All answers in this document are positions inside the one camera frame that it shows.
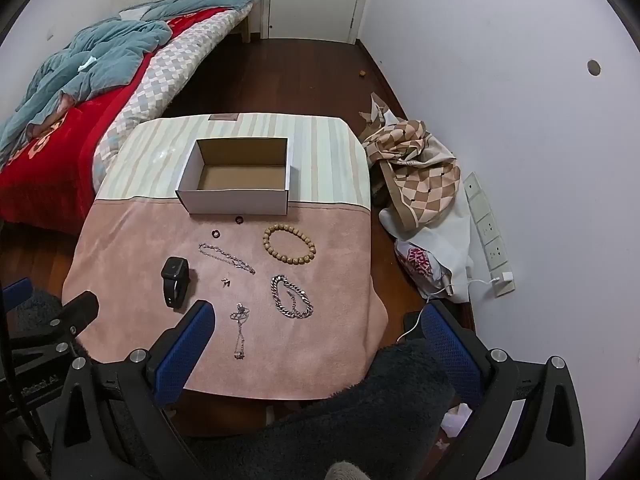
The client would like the checkered bed sheet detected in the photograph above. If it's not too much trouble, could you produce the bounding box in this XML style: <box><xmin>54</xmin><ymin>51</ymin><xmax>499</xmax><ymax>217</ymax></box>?
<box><xmin>92</xmin><ymin>10</ymin><xmax>248</xmax><ymax>196</ymax></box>

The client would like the silver pendant necklace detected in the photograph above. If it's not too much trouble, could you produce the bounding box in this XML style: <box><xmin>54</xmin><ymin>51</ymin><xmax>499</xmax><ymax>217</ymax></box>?
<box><xmin>230</xmin><ymin>302</ymin><xmax>251</xmax><ymax>361</ymax></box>

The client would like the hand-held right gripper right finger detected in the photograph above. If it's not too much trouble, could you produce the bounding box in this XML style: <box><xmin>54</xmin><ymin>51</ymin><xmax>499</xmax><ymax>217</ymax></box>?
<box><xmin>420</xmin><ymin>301</ymin><xmax>588</xmax><ymax>480</ymax></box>

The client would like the black bangle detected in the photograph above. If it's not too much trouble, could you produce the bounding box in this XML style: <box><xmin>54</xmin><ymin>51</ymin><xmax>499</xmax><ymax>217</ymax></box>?
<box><xmin>161</xmin><ymin>256</ymin><xmax>192</xmax><ymax>309</ymax></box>

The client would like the blue quilt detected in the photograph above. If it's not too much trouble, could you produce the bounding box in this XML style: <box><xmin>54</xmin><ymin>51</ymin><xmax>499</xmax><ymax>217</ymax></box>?
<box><xmin>0</xmin><ymin>0</ymin><xmax>256</xmax><ymax>156</ymax></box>

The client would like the white power strip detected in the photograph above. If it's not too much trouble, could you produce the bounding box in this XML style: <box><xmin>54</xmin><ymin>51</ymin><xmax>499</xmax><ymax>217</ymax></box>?
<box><xmin>462</xmin><ymin>172</ymin><xmax>516</xmax><ymax>296</ymax></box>

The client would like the brown checkered cloth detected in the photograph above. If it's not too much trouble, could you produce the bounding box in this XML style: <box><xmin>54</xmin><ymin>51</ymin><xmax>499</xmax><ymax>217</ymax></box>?
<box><xmin>360</xmin><ymin>92</ymin><xmax>462</xmax><ymax>231</ymax></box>

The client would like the red print plastic bag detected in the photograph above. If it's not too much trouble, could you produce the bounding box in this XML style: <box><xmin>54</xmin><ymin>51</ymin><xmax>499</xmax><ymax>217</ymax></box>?
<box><xmin>395</xmin><ymin>240</ymin><xmax>451</xmax><ymax>301</ymax></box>

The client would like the pink and striped tablecloth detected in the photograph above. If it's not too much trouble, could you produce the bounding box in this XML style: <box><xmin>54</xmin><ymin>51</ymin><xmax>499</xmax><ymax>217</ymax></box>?
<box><xmin>62</xmin><ymin>114</ymin><xmax>391</xmax><ymax>403</ymax></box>

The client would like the wooden bead bracelet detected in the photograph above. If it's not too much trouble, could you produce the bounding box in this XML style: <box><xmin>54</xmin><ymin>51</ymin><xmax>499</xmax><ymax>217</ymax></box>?
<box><xmin>262</xmin><ymin>225</ymin><xmax>317</xmax><ymax>266</ymax></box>

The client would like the cardboard box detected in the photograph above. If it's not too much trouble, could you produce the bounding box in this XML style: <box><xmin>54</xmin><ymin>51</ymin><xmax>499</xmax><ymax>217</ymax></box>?
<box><xmin>175</xmin><ymin>137</ymin><xmax>292</xmax><ymax>217</ymax></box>

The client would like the white door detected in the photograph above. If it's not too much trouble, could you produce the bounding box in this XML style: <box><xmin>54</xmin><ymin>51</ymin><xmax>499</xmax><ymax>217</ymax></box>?
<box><xmin>260</xmin><ymin>0</ymin><xmax>376</xmax><ymax>43</ymax></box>

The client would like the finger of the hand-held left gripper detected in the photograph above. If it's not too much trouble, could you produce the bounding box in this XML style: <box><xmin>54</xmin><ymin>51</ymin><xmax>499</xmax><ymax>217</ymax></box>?
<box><xmin>7</xmin><ymin>291</ymin><xmax>100</xmax><ymax>361</ymax></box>
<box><xmin>0</xmin><ymin>277</ymin><xmax>35</xmax><ymax>313</ymax></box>

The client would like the thick silver chain bracelet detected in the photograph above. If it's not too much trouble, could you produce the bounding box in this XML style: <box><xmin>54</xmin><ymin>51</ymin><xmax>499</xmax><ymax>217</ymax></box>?
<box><xmin>270</xmin><ymin>274</ymin><xmax>315</xmax><ymax>320</ymax></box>

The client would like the crumpled white tissue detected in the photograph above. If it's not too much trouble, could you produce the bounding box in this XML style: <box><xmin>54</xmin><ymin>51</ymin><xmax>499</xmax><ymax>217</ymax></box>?
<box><xmin>440</xmin><ymin>402</ymin><xmax>473</xmax><ymax>441</ymax></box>

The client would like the thin silver chain necklace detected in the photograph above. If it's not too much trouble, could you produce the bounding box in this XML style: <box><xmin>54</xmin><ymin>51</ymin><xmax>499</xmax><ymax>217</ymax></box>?
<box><xmin>198</xmin><ymin>242</ymin><xmax>256</xmax><ymax>276</ymax></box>

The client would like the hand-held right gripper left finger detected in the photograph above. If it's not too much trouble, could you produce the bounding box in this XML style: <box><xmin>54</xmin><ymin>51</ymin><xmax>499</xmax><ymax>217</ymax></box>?
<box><xmin>50</xmin><ymin>300</ymin><xmax>217</xmax><ymax>480</ymax></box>

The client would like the white charger cable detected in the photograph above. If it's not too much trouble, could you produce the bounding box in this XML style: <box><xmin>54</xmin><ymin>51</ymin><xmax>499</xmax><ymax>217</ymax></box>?
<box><xmin>397</xmin><ymin>277</ymin><xmax>501</xmax><ymax>346</ymax></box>

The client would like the white plastic bag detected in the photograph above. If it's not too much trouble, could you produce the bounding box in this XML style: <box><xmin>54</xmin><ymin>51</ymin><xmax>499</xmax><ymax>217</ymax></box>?
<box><xmin>379</xmin><ymin>200</ymin><xmax>476</xmax><ymax>303</ymax></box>

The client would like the bed with red blanket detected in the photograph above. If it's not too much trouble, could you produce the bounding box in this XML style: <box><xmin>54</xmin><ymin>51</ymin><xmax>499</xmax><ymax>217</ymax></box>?
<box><xmin>0</xmin><ymin>7</ymin><xmax>236</xmax><ymax>233</ymax></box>

